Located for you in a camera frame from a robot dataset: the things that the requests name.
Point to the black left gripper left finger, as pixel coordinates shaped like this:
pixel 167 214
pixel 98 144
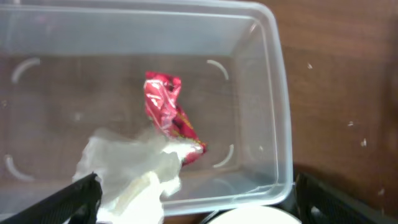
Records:
pixel 76 204

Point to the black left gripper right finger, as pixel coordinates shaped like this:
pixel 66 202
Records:
pixel 318 202

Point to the white tissue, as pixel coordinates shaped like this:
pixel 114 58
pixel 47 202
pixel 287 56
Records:
pixel 134 174

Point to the clear plastic waste bin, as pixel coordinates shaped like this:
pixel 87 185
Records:
pixel 69 68

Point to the round black tray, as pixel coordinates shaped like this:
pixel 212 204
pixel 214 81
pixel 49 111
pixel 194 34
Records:
pixel 289 205

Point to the pale grey plate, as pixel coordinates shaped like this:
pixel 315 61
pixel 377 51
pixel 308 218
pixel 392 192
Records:
pixel 255 215

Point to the red snack wrapper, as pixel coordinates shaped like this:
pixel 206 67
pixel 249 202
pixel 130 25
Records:
pixel 161 92

